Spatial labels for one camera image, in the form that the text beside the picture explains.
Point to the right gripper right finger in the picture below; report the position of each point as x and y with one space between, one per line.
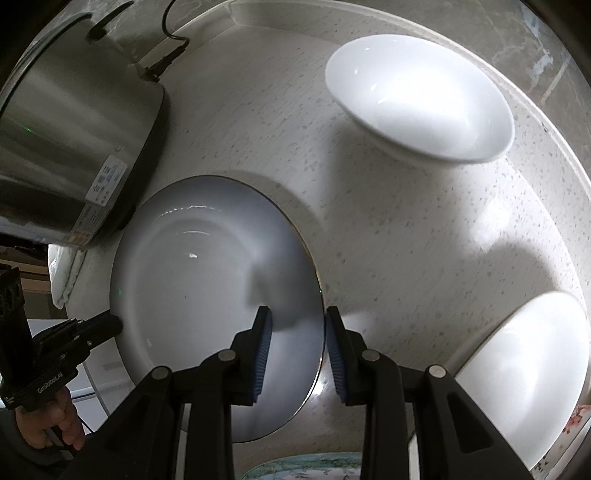
456 440

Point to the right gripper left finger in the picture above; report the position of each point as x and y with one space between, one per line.
144 431

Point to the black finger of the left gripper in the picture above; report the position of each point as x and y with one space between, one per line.
96 330

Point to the white bowl red pattern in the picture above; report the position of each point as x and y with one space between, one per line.
528 376

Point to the large dark-rimmed white bowl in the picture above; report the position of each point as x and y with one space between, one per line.
193 266

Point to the large teal floral plate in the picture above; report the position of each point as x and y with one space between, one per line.
330 465

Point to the small white bowl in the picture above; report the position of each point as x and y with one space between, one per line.
421 102

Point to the person's left hand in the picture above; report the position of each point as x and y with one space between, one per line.
61 413

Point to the white cloth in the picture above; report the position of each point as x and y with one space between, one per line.
64 264

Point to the stainless steel rice cooker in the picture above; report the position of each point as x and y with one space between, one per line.
76 113

